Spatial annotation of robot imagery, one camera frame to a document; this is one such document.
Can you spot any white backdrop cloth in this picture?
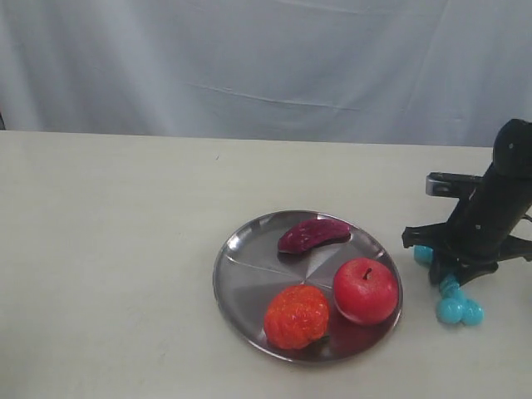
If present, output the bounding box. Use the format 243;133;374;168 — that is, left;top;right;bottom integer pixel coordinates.
1;1;531;146

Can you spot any orange-red toy strawberry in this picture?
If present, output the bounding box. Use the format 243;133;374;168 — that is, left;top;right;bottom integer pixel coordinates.
264;284;330;350

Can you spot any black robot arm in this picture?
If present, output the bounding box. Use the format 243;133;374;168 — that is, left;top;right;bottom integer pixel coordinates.
401;119;531;286

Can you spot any purple toy sweet potato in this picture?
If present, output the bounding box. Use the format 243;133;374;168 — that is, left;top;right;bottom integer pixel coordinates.
278;219;351;254

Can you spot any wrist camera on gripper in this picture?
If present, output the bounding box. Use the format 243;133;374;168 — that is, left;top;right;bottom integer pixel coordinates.
425;172;483;199

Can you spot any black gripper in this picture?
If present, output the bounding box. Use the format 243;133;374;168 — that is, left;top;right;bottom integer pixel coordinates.
401;165;531;287

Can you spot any red apple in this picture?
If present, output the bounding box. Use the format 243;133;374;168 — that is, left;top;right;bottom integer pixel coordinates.
332;258;399;326

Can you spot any round stainless steel plate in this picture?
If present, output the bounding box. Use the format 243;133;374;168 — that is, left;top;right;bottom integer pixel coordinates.
213;210;403;366

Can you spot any teal toy bone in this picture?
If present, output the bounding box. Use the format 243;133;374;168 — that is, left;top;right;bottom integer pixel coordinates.
413;245;485;327

